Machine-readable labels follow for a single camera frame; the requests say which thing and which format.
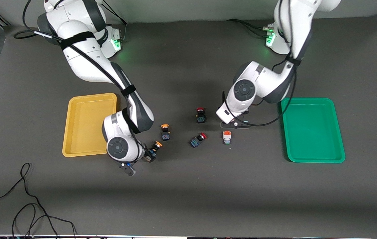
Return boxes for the yellow push button switch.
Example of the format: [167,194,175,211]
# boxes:
[160,124,171,141]
[148,141,163,162]

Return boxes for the yellow plastic tray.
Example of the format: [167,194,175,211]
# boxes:
[62,93,119,157]

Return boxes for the green plastic tray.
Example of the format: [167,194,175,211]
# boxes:
[281,97,346,163]

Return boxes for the red push button switch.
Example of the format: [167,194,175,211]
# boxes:
[189,132,207,148]
[196,107,207,124]

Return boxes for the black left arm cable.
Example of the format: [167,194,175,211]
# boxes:
[221,0,300,127]

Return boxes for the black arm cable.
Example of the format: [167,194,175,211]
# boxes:
[13,0,142,160]
[221,0,300,127]

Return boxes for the black left base cables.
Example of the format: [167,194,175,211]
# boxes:
[226,18,277,38]

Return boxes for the black base cables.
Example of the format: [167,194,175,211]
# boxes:
[101,0,128,42]
[226,18,277,38]

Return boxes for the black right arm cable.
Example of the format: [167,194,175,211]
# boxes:
[13,0,142,160]

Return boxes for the loose black cable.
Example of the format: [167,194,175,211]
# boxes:
[0,162,78,238]

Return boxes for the black right base cables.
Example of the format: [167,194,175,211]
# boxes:
[101,0,128,42]

